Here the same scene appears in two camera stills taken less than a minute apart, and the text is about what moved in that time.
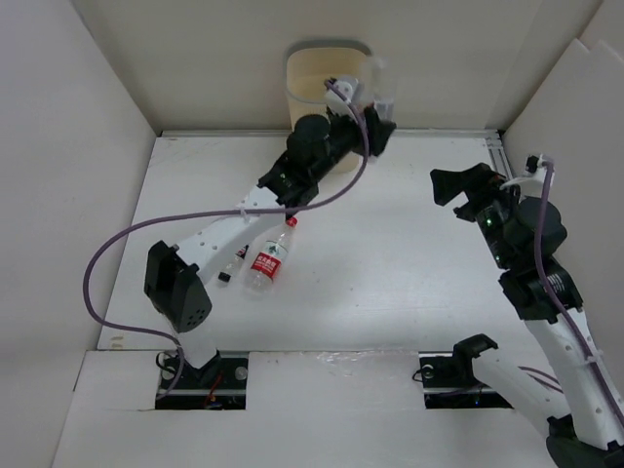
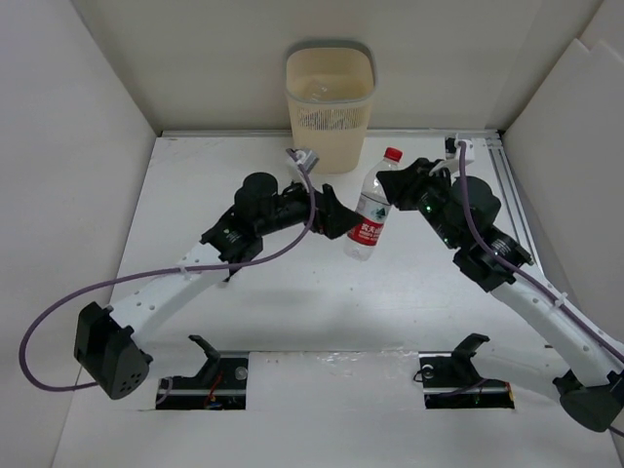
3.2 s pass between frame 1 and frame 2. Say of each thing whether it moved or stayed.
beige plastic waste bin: stayed
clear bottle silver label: moved
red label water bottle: moved
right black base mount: stayed
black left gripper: moved
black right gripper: moved
